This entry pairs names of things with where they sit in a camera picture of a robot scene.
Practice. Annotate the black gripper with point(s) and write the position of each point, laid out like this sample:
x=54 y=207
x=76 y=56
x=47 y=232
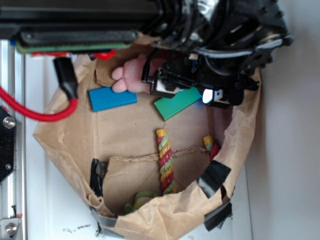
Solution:
x=223 y=42

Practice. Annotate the green block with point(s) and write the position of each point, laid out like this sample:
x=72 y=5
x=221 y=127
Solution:
x=167 y=108

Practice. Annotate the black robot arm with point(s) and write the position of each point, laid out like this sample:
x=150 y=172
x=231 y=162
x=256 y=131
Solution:
x=51 y=22

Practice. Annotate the blue block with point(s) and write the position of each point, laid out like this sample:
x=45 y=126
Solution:
x=105 y=98

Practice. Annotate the pink plush toy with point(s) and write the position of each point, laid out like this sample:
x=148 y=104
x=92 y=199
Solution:
x=129 y=76

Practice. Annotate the brown paper bag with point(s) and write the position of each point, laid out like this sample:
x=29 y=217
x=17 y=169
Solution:
x=110 y=156

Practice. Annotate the green circuit board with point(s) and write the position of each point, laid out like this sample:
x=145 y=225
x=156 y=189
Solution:
x=71 y=48

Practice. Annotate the multicolour twisted rope toy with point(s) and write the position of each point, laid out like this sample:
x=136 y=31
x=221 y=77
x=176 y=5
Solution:
x=166 y=169

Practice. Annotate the aluminium extrusion rail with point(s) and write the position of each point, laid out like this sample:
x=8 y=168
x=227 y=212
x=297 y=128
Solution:
x=12 y=146

